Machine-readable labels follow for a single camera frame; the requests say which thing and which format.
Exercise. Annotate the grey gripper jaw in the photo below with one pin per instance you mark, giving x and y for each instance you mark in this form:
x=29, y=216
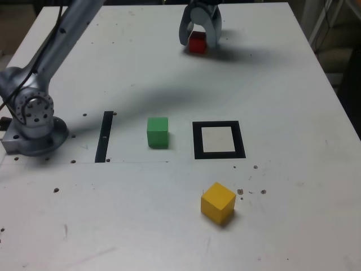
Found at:
x=215, y=25
x=182, y=28

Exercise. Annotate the red cube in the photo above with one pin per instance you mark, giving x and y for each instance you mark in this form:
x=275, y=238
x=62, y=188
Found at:
x=197, y=43

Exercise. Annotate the green cube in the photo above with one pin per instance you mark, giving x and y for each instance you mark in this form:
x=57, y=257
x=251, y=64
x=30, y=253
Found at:
x=157, y=134

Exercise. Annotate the yellow cube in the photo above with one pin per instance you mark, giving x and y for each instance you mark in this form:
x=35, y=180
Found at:
x=215, y=201

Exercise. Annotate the black tape square outline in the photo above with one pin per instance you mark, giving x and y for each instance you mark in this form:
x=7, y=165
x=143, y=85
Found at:
x=197, y=141

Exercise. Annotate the black tape strip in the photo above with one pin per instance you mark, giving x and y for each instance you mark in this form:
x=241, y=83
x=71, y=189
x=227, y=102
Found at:
x=103, y=141

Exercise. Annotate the white metal frame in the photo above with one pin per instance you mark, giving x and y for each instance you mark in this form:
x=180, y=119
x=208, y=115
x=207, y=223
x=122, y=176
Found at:
x=318, y=19

